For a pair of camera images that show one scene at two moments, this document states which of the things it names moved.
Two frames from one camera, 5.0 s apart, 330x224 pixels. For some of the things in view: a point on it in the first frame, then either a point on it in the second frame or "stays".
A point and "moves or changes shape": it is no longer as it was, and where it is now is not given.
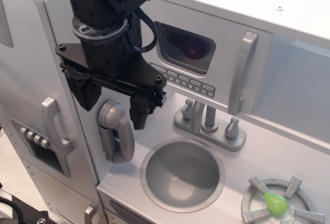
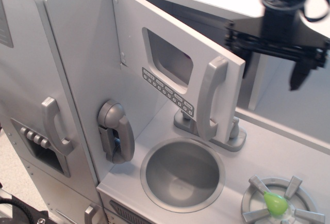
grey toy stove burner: (301, 208) stays
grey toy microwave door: (195, 52) moves or changes shape
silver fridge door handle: (63, 146) stays
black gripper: (116, 62) → (281, 32)
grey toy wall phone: (116, 132) stays
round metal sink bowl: (182, 175) stays
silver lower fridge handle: (89, 212) stays
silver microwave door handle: (240, 96) → (206, 125)
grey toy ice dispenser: (42, 149) stays
